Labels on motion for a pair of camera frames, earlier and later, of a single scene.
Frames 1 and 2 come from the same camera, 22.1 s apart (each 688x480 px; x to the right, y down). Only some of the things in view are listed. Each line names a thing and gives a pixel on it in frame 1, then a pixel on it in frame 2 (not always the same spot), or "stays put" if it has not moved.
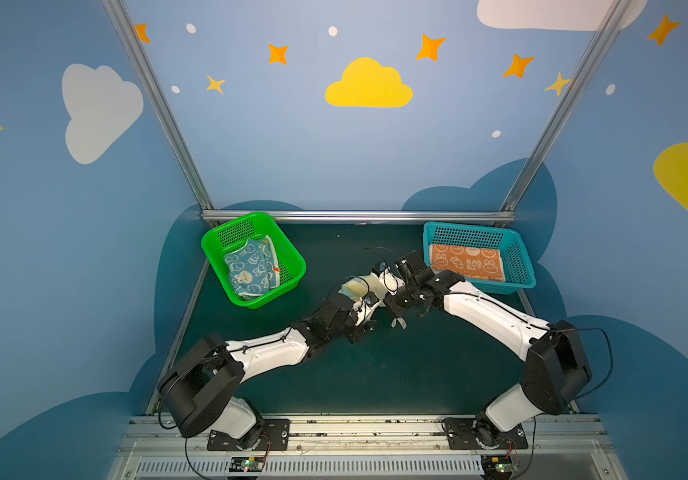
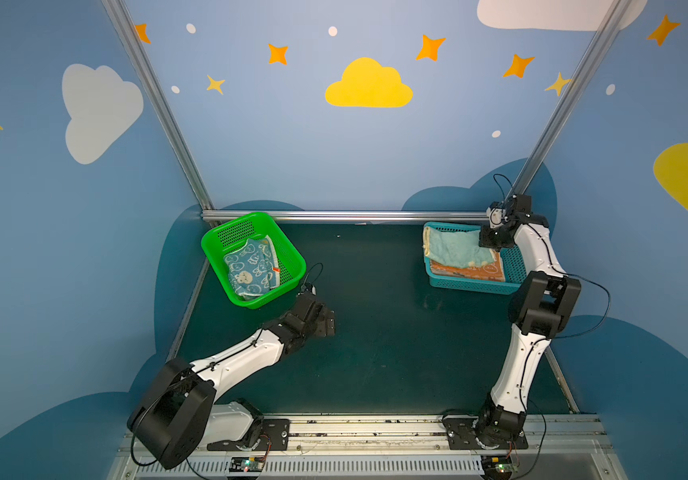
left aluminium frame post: x=164 y=103 stays put
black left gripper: x=359 y=318 to x=325 y=321
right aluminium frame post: x=566 y=108 stays put
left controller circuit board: x=246 y=464 stays put
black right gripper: x=404 y=294 to x=497 y=238
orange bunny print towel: x=481 y=263 stays put
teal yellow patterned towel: x=356 y=287 to x=456 y=248
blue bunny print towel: x=255 y=269 stays put
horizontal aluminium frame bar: x=368 y=216 stays put
